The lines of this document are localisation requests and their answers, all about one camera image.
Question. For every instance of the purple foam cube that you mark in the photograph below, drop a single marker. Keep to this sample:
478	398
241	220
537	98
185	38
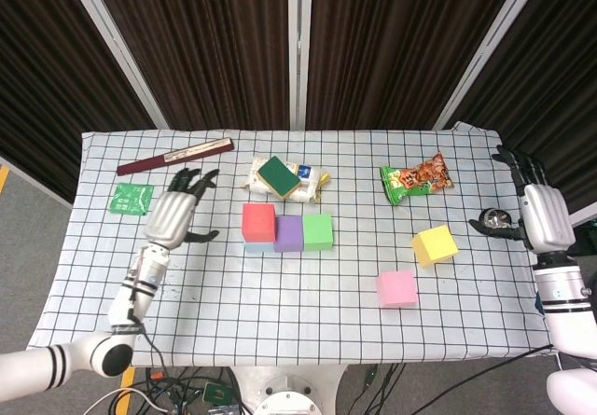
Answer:
290	235

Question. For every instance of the dark blue tablecloth clip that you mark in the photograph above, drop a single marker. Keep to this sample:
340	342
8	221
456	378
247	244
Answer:
540	305

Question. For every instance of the grey partition frame post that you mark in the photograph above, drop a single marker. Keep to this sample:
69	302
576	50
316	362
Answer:
115	46
298	37
490	46

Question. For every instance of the green yellow sponge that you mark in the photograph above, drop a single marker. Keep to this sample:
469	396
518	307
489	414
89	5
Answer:
278	175

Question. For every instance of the white black checked tablecloth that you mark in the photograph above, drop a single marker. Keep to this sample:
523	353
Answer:
280	331

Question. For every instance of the light blue foam cube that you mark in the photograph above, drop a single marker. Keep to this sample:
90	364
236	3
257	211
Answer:
259	247

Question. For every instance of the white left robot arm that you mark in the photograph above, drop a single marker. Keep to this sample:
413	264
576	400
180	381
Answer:
130	294

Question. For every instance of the dark red folded fan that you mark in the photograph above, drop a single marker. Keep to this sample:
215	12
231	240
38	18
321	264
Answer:
154	161

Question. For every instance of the green flat sachet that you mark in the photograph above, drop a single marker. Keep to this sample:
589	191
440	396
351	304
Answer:
129	199

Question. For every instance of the yellow foam cube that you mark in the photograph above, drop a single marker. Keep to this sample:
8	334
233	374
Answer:
436	244

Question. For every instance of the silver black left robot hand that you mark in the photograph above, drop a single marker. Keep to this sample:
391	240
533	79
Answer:
170	217

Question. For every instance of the red foam cube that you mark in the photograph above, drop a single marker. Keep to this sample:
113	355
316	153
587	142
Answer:
258	221

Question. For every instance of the white snack packet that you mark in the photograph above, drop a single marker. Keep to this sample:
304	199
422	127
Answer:
310	182

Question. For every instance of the green foam cube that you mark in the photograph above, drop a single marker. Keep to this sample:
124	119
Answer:
318	233

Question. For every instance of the grey partition base rail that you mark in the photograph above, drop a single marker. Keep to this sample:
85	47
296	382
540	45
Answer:
583	219
32	182

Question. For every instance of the green circuit board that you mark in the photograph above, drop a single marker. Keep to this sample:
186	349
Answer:
217	392

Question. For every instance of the green orange snack bag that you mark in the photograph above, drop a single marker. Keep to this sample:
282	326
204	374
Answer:
415	179

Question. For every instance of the dark brown curtain panel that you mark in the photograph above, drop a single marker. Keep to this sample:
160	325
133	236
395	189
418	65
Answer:
37	84
382	37
559	84
210	37

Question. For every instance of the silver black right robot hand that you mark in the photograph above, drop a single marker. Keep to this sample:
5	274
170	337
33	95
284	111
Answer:
548	219

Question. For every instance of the pink foam cube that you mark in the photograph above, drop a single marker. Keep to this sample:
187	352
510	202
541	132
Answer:
396	289

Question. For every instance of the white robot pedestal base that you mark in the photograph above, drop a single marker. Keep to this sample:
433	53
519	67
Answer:
289	387

